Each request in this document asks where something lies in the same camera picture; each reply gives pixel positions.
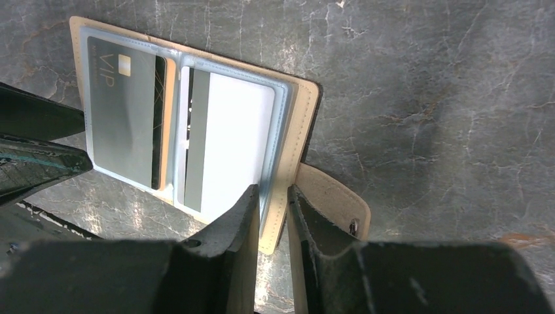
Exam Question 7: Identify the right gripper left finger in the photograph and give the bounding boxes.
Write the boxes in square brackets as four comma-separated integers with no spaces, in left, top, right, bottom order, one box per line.
[1,184,260,313]

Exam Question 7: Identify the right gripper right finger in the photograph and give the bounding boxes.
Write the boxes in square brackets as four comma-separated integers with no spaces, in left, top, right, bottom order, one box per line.
[287,186,553,313]

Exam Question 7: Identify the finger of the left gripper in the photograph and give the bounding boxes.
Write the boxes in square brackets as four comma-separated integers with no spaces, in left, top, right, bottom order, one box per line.
[1,134,93,206]
[1,82,85,141]

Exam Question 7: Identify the beige card holder wallet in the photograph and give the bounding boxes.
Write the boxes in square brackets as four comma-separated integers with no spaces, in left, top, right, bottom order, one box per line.
[69,16,371,254]

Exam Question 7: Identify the black credit card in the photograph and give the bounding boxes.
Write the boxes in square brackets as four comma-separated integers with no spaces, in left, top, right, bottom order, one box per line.
[87,36,167,189]

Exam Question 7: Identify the grey credit card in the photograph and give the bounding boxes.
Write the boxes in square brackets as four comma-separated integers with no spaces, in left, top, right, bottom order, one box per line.
[173,67,276,223]

